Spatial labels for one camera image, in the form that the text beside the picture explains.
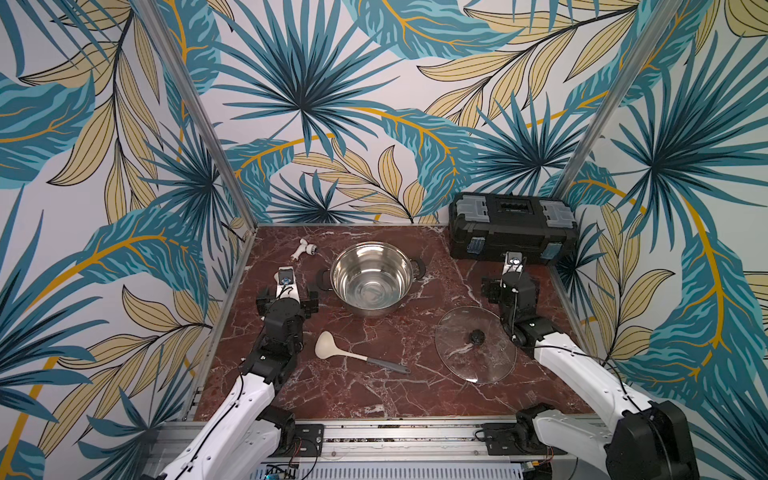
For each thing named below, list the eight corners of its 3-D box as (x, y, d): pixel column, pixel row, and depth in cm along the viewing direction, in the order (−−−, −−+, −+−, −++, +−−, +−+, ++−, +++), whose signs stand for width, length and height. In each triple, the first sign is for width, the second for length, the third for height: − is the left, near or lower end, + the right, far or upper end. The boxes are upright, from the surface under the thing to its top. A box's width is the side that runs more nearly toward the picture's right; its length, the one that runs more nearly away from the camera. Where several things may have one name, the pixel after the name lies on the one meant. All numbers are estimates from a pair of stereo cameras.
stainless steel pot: (320, 298, 101) (313, 275, 90) (369, 253, 114) (367, 227, 103) (377, 342, 92) (376, 322, 81) (423, 287, 104) (427, 263, 94)
